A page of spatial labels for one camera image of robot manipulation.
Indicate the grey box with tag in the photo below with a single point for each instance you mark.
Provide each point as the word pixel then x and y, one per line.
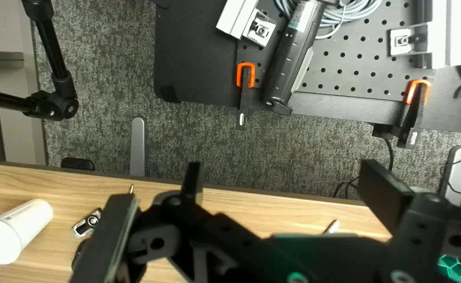
pixel 243 21

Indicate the grey metal bar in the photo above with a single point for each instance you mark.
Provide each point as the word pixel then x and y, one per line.
pixel 137 146

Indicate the aluminium profile bracket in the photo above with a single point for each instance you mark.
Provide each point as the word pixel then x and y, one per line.
pixel 435 33

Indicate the small black block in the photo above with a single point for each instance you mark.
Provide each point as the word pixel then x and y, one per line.
pixel 78 164

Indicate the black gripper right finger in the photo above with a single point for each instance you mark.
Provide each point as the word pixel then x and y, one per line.
pixel 388 194

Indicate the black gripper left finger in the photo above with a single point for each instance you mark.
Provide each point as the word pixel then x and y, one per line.
pixel 106 241

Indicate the small metal clip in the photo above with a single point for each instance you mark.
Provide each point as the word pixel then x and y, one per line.
pixel 87 222

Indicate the orange and black clamp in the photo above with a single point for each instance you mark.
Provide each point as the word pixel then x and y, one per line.
pixel 414 107
pixel 246 87

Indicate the black perforated pegboard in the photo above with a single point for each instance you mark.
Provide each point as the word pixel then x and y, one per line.
pixel 356 68

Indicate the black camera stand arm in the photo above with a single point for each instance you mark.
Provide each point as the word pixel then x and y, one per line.
pixel 57 88

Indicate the black cylindrical device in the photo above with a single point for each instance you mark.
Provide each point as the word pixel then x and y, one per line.
pixel 293 57

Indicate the white cylindrical roll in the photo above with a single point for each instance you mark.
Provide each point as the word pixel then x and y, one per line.
pixel 12 230

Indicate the black flat panel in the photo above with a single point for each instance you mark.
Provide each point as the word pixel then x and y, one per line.
pixel 192 52

